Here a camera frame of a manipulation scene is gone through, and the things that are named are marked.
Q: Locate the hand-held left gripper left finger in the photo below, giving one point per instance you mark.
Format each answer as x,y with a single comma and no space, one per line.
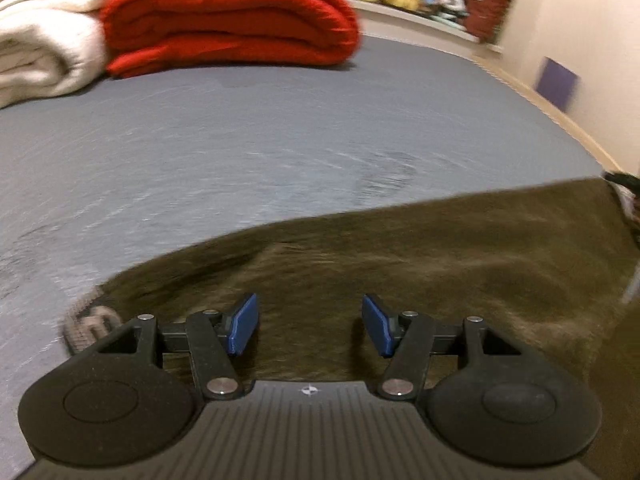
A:
245,322

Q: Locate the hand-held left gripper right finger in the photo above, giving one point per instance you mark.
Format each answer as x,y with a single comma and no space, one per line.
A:
377,325

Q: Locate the grey quilted mattress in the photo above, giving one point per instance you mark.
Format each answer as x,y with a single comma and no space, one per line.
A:
225,135

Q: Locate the red folded quilt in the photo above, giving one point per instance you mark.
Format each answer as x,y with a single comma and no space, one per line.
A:
225,15

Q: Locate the white window sill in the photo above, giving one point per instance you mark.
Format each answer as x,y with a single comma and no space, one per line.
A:
425,20

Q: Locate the dark red box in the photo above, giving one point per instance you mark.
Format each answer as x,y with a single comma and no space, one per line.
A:
487,7

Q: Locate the white folded blanket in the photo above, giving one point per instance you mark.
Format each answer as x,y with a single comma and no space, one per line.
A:
40,50

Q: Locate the wooden bed frame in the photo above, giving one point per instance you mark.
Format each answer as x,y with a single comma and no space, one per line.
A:
575,132

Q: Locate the purple wall patch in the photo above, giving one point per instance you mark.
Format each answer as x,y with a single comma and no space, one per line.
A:
557,82

